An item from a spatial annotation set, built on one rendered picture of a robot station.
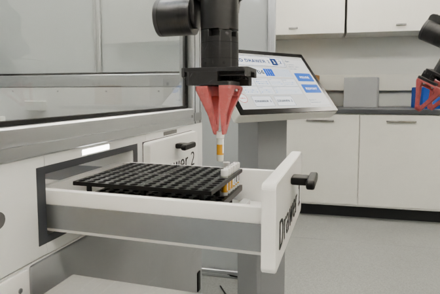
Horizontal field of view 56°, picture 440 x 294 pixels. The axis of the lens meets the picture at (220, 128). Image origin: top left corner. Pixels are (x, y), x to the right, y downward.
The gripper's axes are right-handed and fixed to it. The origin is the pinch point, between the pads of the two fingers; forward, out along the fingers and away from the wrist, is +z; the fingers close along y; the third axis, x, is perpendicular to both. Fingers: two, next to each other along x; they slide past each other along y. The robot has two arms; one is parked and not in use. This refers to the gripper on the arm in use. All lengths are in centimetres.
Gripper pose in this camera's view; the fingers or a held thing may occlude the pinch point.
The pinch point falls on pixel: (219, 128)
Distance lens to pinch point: 63.2
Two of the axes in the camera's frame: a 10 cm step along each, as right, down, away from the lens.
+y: 9.6, 0.2, -2.9
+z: 0.0, 10.0, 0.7
